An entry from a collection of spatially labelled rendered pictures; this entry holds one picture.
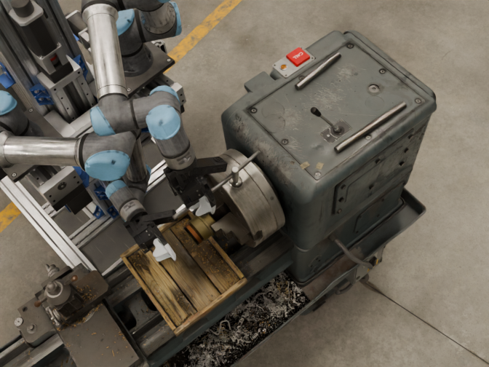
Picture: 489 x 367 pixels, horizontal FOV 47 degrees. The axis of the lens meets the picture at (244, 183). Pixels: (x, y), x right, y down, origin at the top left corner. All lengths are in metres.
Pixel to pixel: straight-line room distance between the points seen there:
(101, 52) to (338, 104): 0.78
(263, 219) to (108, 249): 1.28
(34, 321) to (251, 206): 0.85
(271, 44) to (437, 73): 1.06
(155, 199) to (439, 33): 2.12
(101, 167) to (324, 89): 0.77
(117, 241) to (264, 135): 1.31
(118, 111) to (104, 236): 1.56
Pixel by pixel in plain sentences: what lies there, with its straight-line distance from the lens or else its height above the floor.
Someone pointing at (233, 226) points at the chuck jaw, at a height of 1.11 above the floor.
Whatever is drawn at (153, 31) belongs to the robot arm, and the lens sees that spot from 1.98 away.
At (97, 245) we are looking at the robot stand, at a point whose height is 0.21.
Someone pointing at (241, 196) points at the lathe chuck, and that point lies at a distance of 1.71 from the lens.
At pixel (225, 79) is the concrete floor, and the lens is 3.60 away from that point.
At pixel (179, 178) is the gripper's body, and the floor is 1.53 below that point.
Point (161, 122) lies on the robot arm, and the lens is 1.30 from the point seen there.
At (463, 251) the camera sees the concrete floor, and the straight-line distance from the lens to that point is 3.08.
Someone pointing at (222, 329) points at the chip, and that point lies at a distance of 2.22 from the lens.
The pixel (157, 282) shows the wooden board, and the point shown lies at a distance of 2.00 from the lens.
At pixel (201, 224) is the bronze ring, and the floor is 1.12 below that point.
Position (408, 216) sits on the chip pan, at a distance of 2.48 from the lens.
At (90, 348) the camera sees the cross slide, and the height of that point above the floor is 0.97.
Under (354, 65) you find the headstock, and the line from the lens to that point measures 1.96.
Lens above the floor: 2.72
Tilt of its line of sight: 60 degrees down
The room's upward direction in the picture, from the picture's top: 9 degrees counter-clockwise
